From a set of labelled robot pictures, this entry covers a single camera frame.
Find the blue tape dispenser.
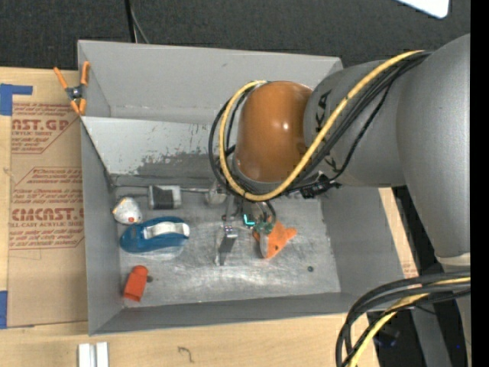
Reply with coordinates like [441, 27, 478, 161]
[119, 216, 191, 256]

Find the grey and black metal block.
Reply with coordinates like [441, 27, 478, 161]
[147, 184, 182, 210]

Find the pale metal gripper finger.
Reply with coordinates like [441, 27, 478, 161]
[204, 187, 227, 206]
[214, 225, 240, 267]

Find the orange plush toy animal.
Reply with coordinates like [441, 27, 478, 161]
[251, 219, 298, 260]

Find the orange plastic cap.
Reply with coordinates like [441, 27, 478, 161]
[122, 265, 149, 303]

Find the grey metal bin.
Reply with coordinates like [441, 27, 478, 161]
[77, 39, 406, 336]

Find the brown cardboard board red print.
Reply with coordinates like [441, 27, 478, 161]
[0, 67, 91, 329]

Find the white and orange toy animal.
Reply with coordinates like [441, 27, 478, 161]
[112, 196, 144, 226]

